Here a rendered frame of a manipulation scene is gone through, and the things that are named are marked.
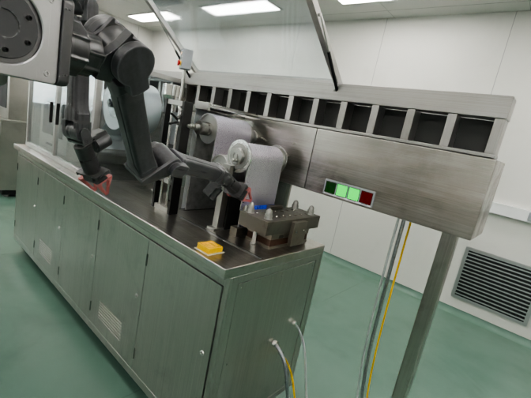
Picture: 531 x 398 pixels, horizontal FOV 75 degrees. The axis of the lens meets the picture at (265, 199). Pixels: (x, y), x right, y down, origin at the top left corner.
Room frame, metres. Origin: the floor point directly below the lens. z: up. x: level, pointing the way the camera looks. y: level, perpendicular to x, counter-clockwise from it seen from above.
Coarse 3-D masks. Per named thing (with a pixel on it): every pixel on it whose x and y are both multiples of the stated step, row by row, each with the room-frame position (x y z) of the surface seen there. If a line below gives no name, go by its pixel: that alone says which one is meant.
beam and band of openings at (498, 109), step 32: (192, 96) 2.43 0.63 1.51; (224, 96) 2.23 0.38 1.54; (256, 96) 2.03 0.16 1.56; (288, 96) 1.89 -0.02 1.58; (320, 96) 1.70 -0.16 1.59; (352, 96) 1.60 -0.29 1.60; (384, 96) 1.51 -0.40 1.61; (416, 96) 1.43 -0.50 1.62; (448, 96) 1.35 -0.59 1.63; (480, 96) 1.29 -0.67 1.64; (512, 96) 1.23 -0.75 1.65; (320, 128) 1.68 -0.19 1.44; (352, 128) 1.66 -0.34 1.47; (384, 128) 1.56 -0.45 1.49; (416, 128) 1.48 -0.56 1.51; (448, 128) 1.34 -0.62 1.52; (480, 128) 1.33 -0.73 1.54
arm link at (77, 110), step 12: (84, 12) 1.08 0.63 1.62; (96, 12) 1.10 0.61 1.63; (72, 84) 1.10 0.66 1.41; (84, 84) 1.12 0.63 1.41; (72, 96) 1.10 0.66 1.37; (84, 96) 1.12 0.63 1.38; (72, 108) 1.10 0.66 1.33; (84, 108) 1.12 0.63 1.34; (72, 120) 1.10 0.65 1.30; (84, 120) 1.12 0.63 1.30; (72, 132) 1.10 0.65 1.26
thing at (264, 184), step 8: (248, 176) 1.50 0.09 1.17; (256, 176) 1.54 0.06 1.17; (264, 176) 1.58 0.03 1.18; (272, 176) 1.63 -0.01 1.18; (248, 184) 1.51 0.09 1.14; (256, 184) 1.55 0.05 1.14; (264, 184) 1.59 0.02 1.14; (272, 184) 1.64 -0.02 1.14; (256, 192) 1.56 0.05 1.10; (264, 192) 1.60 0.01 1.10; (272, 192) 1.65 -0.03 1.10; (256, 200) 1.56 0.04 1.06; (264, 200) 1.61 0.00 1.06; (272, 200) 1.65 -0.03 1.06; (240, 208) 1.49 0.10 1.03
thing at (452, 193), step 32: (256, 128) 1.93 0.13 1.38; (288, 128) 1.79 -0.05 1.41; (288, 160) 1.76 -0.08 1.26; (320, 160) 1.65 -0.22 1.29; (352, 160) 1.55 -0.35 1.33; (384, 160) 1.46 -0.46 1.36; (416, 160) 1.38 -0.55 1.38; (448, 160) 1.31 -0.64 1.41; (480, 160) 1.25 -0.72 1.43; (320, 192) 1.63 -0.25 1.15; (384, 192) 1.44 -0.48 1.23; (416, 192) 1.36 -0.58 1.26; (448, 192) 1.29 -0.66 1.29; (480, 192) 1.23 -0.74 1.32; (448, 224) 1.27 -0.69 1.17; (480, 224) 1.31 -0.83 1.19
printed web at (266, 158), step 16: (224, 128) 1.68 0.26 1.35; (240, 128) 1.77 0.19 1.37; (208, 144) 1.79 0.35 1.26; (224, 144) 1.69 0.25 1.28; (208, 160) 1.81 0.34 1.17; (256, 160) 1.52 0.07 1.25; (272, 160) 1.61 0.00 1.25; (192, 176) 1.74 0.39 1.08; (240, 176) 1.64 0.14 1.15; (192, 192) 1.75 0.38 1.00; (192, 208) 1.77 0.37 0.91
